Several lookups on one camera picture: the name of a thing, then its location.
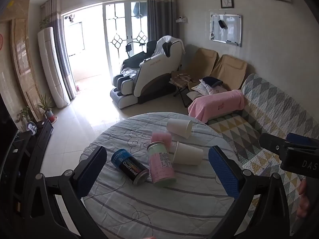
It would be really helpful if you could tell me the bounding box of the beige sofa back cushion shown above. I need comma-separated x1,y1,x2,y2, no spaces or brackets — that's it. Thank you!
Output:
184,47,220,80
210,54,249,92

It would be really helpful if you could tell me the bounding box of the small leafy potted plant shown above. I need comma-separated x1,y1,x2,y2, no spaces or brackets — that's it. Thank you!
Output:
16,107,33,130

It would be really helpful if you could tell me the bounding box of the white massage chair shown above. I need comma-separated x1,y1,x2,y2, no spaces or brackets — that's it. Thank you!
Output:
110,36,186,109

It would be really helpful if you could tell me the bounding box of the dark folded cloth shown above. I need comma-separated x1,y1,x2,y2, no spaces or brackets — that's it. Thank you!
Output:
202,76,223,88

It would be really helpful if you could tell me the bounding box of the pink blanket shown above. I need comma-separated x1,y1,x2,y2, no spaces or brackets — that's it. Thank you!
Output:
187,89,245,124

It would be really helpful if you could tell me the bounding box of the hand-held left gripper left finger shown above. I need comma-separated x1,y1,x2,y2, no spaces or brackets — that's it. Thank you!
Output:
0,146,108,239

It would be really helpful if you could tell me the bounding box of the small folding table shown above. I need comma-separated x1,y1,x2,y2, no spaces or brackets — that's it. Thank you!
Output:
170,71,200,108

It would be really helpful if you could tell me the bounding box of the pink and green can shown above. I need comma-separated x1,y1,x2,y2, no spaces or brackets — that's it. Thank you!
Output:
146,142,175,188

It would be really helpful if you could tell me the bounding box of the white paper cup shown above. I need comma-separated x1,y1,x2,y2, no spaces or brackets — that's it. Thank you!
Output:
169,141,204,166
166,119,193,139

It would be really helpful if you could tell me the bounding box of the white patterned pillow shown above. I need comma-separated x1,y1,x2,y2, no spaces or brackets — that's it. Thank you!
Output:
191,81,229,97

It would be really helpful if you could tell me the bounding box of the black phone holder stand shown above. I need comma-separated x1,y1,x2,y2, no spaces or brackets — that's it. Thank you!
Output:
126,41,146,58

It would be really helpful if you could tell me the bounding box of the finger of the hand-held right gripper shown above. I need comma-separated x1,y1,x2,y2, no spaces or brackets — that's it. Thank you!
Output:
286,132,319,148
259,133,291,156

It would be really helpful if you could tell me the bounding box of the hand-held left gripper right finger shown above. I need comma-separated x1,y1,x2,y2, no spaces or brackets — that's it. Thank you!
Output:
208,145,304,239

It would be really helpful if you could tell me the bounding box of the white standing air conditioner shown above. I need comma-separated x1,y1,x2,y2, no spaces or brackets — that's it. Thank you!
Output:
37,26,71,109

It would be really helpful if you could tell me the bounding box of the round table with quilted cloth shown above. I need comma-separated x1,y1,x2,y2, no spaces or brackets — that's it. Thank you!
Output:
79,112,246,239

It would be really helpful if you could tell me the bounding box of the black tv cabinet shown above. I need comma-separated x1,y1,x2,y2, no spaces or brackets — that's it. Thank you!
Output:
12,119,54,205

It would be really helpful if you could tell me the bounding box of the glass balcony door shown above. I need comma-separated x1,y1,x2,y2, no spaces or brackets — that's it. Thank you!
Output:
103,1,150,88

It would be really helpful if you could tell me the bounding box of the wall whiteboard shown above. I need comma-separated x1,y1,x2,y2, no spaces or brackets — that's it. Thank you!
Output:
210,13,242,47

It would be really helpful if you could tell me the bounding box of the potted plant red pot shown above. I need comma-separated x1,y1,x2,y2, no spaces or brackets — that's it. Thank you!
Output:
37,93,57,123

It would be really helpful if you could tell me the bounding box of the patterned quilt sofa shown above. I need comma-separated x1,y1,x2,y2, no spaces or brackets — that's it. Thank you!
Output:
208,73,319,232

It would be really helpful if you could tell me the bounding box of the white towel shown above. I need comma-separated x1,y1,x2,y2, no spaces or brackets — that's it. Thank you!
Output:
153,36,184,56

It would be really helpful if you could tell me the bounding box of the blue and black can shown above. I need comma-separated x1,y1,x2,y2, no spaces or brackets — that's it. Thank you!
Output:
110,149,150,186

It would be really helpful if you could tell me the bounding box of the grey striped curtain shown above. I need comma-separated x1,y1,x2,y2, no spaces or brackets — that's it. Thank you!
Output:
146,0,180,43
44,0,77,100

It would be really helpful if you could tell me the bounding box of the person's right hand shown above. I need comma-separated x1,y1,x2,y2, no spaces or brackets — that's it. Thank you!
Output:
296,179,309,220

